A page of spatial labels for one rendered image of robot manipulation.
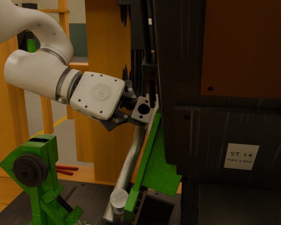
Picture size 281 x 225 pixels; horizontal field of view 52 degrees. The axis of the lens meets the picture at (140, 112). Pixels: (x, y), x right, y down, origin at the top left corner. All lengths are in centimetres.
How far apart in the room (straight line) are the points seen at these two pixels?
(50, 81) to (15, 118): 50
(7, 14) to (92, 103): 23
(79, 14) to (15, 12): 1115
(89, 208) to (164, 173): 39
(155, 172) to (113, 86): 21
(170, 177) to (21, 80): 38
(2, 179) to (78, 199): 34
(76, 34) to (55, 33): 1115
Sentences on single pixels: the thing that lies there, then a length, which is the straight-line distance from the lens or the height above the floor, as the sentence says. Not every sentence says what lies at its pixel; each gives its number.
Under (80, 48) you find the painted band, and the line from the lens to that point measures 1180.
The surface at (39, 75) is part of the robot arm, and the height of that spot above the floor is 131.
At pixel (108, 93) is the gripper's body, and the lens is 64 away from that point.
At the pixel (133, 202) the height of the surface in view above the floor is 109.
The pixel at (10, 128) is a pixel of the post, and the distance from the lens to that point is 114.
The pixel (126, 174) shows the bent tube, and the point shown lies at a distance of 71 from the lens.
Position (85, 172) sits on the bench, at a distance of 112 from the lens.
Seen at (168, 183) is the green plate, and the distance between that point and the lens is 57.
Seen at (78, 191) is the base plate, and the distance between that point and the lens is 98.
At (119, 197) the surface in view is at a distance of 60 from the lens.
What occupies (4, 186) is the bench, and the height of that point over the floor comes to 88.
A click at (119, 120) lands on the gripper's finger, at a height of 122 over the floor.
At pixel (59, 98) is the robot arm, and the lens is 66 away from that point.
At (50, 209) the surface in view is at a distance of 73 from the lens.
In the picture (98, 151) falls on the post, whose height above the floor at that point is 100.
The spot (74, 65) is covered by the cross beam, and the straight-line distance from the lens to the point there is 105.
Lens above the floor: 143
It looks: 18 degrees down
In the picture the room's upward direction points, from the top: straight up
